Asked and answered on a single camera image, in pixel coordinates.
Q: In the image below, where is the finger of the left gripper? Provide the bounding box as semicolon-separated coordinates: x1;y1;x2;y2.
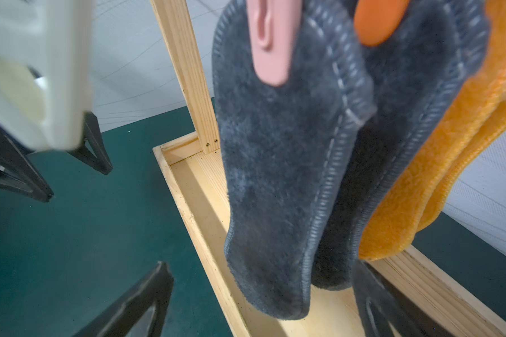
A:
0;128;53;202
68;112;113;175

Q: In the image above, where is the wooden clothes rack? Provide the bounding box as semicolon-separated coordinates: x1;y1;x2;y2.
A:
152;1;506;336

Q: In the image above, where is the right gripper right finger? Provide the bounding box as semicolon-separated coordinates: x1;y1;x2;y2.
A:
352;261;453;337

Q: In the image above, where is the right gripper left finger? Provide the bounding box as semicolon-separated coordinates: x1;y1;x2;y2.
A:
75;261;174;336

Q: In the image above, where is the yellow insole rearmost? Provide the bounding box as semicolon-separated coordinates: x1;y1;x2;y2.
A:
417;100;506;234

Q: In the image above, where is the dark navy insole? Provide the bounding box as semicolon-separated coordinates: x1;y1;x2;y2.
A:
312;1;489;291
212;1;377;320

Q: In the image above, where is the yellow insole back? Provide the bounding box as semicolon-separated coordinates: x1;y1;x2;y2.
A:
359;1;506;261

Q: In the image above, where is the pink clip hanger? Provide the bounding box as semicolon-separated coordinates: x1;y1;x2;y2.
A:
246;0;410;86

